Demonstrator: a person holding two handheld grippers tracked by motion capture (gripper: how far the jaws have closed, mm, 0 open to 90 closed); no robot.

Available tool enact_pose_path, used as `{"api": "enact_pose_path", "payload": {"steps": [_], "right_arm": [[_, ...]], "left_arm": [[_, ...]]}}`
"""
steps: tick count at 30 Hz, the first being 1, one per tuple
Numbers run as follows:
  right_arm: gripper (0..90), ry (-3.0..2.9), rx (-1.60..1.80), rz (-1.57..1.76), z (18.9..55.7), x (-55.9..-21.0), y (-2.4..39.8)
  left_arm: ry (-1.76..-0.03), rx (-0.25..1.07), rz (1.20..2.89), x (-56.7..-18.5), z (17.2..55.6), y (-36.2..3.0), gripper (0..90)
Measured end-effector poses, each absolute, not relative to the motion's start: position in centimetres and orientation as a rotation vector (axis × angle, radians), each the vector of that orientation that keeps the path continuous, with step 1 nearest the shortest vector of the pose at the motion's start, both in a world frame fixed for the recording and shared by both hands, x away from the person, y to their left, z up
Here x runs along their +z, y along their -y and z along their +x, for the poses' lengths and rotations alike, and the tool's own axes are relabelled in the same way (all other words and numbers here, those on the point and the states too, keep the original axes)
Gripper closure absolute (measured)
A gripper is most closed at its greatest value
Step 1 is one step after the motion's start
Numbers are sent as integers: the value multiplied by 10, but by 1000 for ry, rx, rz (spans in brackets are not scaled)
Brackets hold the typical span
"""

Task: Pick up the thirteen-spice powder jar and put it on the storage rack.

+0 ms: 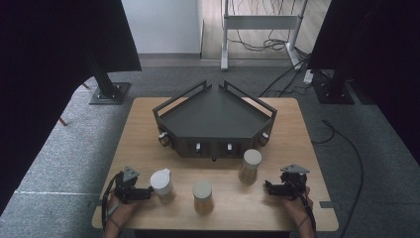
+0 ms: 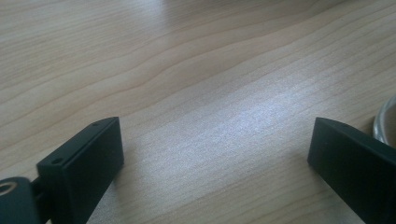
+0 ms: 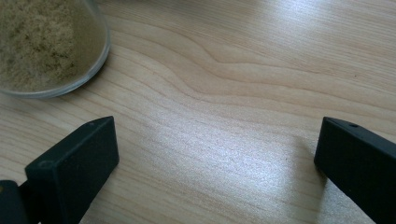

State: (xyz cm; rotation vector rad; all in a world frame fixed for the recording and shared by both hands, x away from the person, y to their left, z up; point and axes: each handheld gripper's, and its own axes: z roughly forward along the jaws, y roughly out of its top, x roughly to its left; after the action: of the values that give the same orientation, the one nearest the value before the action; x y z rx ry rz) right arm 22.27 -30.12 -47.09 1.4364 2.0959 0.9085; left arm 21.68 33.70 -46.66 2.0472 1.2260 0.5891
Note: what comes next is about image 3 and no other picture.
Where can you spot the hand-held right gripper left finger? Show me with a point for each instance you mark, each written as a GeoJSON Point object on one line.
{"type": "Point", "coordinates": [74, 168]}

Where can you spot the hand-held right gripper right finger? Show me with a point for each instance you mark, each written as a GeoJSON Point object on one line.
{"type": "Point", "coordinates": [361, 165]}

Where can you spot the white round lid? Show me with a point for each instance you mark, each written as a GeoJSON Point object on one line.
{"type": "Point", "coordinates": [46, 46]}

